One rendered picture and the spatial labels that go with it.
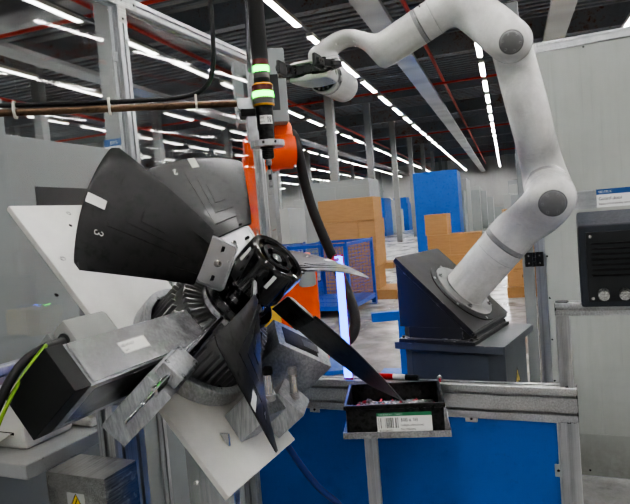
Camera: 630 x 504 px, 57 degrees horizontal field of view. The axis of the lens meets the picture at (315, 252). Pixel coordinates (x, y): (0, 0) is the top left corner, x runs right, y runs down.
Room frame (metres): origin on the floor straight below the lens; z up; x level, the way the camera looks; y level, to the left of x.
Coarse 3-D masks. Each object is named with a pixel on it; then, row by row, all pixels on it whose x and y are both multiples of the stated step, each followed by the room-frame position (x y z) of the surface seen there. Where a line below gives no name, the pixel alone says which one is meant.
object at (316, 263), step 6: (294, 252) 1.44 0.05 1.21; (300, 252) 1.45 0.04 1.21; (300, 258) 1.39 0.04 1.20; (306, 258) 1.39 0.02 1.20; (312, 258) 1.39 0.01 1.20; (318, 258) 1.41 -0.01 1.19; (324, 258) 1.43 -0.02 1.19; (300, 264) 1.28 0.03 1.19; (306, 264) 1.29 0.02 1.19; (312, 264) 1.29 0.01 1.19; (318, 264) 1.31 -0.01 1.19; (324, 264) 1.32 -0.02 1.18; (330, 264) 1.34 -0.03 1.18; (336, 264) 1.37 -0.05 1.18; (342, 264) 1.41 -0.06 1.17; (306, 270) 1.21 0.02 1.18; (312, 270) 1.22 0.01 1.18; (318, 270) 1.23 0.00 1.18; (324, 270) 1.24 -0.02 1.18; (330, 270) 1.26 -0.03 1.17; (336, 270) 1.28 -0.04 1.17; (342, 270) 1.30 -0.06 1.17; (348, 270) 1.33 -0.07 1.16; (354, 270) 1.37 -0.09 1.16; (366, 276) 1.36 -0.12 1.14
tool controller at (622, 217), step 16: (576, 224) 1.32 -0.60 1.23; (592, 224) 1.23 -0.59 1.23; (608, 224) 1.21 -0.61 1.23; (624, 224) 1.20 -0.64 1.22; (592, 240) 1.23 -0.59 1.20; (608, 240) 1.21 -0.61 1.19; (624, 240) 1.20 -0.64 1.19; (592, 256) 1.24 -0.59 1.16; (608, 256) 1.22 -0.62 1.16; (624, 256) 1.21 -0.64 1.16; (592, 272) 1.24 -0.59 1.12; (608, 272) 1.23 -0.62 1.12; (624, 272) 1.22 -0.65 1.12; (592, 288) 1.25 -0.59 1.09; (608, 288) 1.24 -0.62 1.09; (624, 288) 1.22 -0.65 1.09; (592, 304) 1.27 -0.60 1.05; (608, 304) 1.25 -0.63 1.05; (624, 304) 1.24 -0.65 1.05
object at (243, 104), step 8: (240, 104) 1.18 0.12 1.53; (248, 104) 1.18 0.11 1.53; (240, 112) 1.18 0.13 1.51; (248, 112) 1.17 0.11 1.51; (248, 120) 1.18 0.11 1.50; (248, 128) 1.18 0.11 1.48; (256, 128) 1.18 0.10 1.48; (248, 136) 1.18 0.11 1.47; (256, 136) 1.18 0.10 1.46; (256, 144) 1.17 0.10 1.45; (264, 144) 1.16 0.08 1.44; (272, 144) 1.17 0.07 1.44; (280, 144) 1.18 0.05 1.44
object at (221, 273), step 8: (216, 240) 1.05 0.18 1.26; (224, 240) 1.06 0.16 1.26; (208, 248) 1.04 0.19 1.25; (216, 248) 1.05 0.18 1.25; (232, 248) 1.08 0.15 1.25; (208, 256) 1.04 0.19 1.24; (216, 256) 1.05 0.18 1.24; (224, 256) 1.06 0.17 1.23; (232, 256) 1.08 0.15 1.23; (208, 264) 1.04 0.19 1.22; (224, 264) 1.06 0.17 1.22; (232, 264) 1.07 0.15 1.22; (200, 272) 1.03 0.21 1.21; (208, 272) 1.04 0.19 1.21; (216, 272) 1.05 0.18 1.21; (224, 272) 1.06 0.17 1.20; (200, 280) 1.03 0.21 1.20; (208, 280) 1.04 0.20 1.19; (216, 280) 1.05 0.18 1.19; (224, 280) 1.06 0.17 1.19; (216, 288) 1.05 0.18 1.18
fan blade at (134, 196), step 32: (128, 160) 0.98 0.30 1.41; (96, 192) 0.92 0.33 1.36; (128, 192) 0.95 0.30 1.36; (160, 192) 1.00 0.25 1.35; (96, 224) 0.90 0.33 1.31; (128, 224) 0.94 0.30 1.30; (160, 224) 0.98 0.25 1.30; (192, 224) 1.02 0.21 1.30; (96, 256) 0.89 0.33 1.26; (128, 256) 0.93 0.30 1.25; (160, 256) 0.97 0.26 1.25; (192, 256) 1.02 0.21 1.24
